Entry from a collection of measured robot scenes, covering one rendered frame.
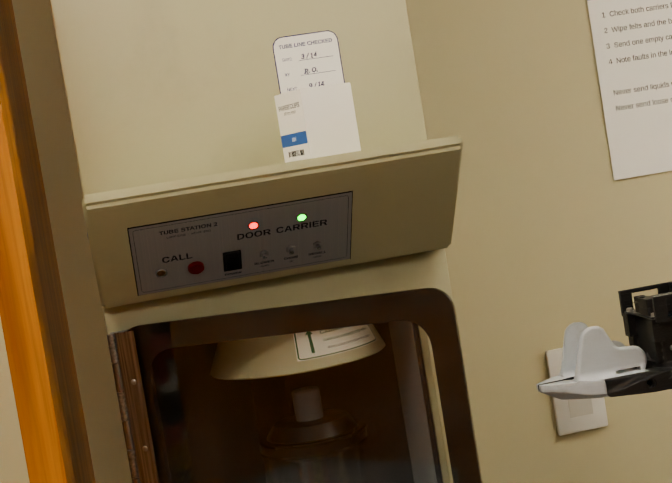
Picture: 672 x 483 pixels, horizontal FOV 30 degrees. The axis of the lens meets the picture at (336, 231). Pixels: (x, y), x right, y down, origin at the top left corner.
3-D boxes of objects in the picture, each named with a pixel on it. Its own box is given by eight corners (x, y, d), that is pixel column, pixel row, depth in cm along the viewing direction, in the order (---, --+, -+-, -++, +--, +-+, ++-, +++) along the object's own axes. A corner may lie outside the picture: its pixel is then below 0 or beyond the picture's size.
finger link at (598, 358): (530, 334, 107) (630, 315, 108) (540, 402, 107) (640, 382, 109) (543, 338, 103) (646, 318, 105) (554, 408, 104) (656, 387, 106)
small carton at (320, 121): (284, 163, 110) (273, 95, 110) (334, 155, 113) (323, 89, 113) (310, 158, 106) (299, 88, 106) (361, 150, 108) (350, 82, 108)
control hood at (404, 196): (99, 307, 112) (80, 196, 111) (446, 246, 118) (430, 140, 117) (99, 319, 101) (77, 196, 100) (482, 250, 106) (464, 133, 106)
